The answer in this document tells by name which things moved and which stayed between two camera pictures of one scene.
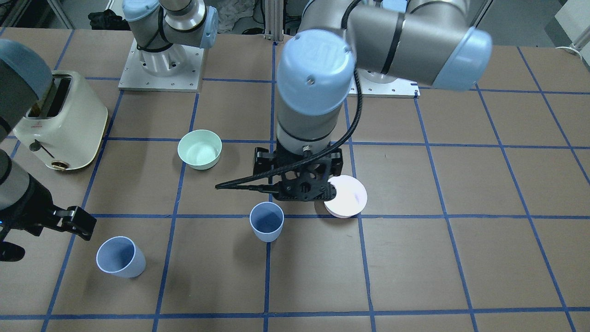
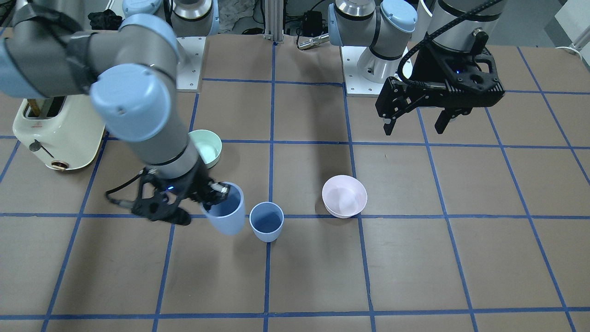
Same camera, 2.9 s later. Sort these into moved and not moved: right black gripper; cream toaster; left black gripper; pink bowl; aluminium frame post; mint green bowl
Moved: left black gripper; right black gripper
Not moved: pink bowl; aluminium frame post; mint green bowl; cream toaster
